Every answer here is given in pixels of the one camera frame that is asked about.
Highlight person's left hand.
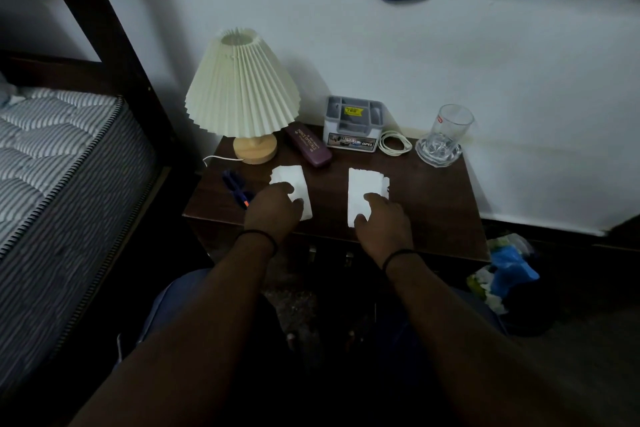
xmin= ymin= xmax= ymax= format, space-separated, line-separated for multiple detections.
xmin=243 ymin=182 xmax=304 ymax=243

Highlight person's left forearm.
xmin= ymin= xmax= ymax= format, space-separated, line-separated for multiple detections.
xmin=69 ymin=236 xmax=277 ymax=427

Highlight clear glass coaster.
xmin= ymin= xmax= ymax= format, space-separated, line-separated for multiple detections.
xmin=414 ymin=135 xmax=463 ymax=168

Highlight clear drinking glass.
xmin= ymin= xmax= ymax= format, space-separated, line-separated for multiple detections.
xmin=427 ymin=104 xmax=475 ymax=154

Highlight black wristband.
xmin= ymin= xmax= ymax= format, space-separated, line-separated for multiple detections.
xmin=382 ymin=249 xmax=421 ymax=274
xmin=236 ymin=229 xmax=279 ymax=258

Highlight white tissue paper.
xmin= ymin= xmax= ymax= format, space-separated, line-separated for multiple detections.
xmin=269 ymin=165 xmax=314 ymax=222
xmin=347 ymin=167 xmax=391 ymax=229

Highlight person's right hand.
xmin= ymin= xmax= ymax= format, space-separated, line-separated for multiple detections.
xmin=353 ymin=193 xmax=415 ymax=268

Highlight coiled white cable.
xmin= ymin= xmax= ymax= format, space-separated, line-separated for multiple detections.
xmin=378 ymin=130 xmax=413 ymax=157

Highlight white plastic bag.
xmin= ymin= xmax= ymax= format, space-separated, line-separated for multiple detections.
xmin=466 ymin=234 xmax=536 ymax=316

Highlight grey plastic organizer box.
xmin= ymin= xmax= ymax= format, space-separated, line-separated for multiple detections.
xmin=322 ymin=95 xmax=385 ymax=153

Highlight person's blue trousers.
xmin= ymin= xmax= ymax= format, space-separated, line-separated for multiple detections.
xmin=114 ymin=268 xmax=509 ymax=427

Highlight striped grey mattress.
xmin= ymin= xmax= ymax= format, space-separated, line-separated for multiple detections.
xmin=0 ymin=72 xmax=162 ymax=395

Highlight dark wooden nightstand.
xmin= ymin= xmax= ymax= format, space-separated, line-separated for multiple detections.
xmin=182 ymin=123 xmax=491 ymax=292

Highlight dark wooden bed frame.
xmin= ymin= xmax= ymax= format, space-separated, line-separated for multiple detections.
xmin=0 ymin=0 xmax=202 ymax=427

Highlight blue pen with orange tip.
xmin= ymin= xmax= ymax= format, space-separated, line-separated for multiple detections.
xmin=222 ymin=169 xmax=252 ymax=210

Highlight blue plastic bag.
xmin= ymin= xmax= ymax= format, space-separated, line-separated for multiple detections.
xmin=490 ymin=246 xmax=541 ymax=298

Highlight person's right forearm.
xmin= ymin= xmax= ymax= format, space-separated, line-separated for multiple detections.
xmin=384 ymin=254 xmax=598 ymax=427

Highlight pleated cream table lamp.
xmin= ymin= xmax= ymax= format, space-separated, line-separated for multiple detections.
xmin=184 ymin=27 xmax=302 ymax=165

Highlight maroon glasses case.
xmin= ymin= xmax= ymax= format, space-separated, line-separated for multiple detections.
xmin=285 ymin=122 xmax=333 ymax=168

